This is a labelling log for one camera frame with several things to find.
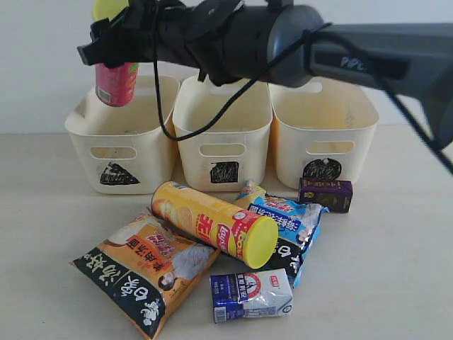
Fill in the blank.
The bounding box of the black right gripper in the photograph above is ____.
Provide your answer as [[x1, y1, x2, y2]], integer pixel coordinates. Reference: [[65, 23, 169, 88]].
[[77, 1, 166, 69]]

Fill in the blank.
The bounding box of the cream bin with triangle mark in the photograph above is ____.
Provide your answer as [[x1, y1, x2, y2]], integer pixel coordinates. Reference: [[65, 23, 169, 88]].
[[64, 75, 178, 194]]

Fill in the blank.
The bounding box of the yellow Lays chips can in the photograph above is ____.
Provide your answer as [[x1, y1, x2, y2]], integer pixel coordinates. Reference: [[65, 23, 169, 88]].
[[151, 181, 278, 269]]

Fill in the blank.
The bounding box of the cream bin with circle mark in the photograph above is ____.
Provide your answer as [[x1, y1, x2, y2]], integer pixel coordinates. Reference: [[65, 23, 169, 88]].
[[268, 77, 379, 188]]

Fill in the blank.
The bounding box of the cream bin with square mark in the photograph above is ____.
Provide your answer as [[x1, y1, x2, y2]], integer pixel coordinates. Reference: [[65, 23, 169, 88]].
[[172, 76, 273, 191]]

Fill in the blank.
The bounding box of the purple drink carton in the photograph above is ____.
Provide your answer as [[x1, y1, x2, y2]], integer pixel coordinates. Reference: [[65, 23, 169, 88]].
[[298, 178, 353, 213]]

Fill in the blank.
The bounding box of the blue white milk carton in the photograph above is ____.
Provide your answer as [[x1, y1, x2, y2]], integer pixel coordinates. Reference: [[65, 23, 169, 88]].
[[210, 269, 293, 323]]

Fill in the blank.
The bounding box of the pink chips can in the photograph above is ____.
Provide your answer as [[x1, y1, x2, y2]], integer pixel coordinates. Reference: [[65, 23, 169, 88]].
[[92, 0, 140, 108]]

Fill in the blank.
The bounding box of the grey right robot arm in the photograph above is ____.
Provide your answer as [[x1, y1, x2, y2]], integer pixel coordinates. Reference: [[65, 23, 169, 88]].
[[78, 1, 452, 147]]

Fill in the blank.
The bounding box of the orange instant noodle bag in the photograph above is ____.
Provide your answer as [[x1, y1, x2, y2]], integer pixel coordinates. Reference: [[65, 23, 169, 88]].
[[72, 209, 219, 339]]

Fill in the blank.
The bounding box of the blue instant noodle bag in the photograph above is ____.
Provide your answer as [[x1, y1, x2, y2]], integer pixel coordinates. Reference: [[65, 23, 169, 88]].
[[234, 180, 329, 288]]

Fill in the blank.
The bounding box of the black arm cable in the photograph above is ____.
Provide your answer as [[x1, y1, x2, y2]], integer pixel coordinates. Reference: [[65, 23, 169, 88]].
[[151, 21, 453, 176]]

